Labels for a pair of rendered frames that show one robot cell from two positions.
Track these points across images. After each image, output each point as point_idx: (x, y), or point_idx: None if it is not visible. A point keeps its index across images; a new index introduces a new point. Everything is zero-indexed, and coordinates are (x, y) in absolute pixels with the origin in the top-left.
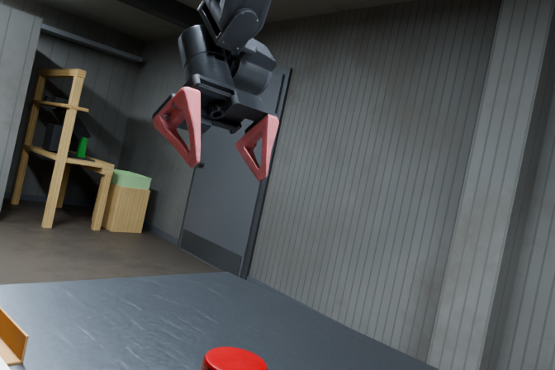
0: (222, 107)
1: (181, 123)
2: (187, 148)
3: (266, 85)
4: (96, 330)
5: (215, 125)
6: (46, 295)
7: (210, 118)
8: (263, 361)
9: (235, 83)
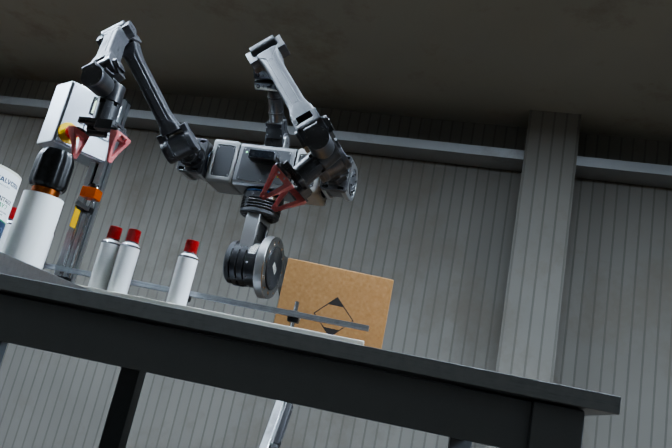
0: (291, 177)
1: (301, 195)
2: (282, 205)
3: (305, 142)
4: None
5: (301, 185)
6: None
7: (298, 184)
8: (189, 239)
9: (313, 155)
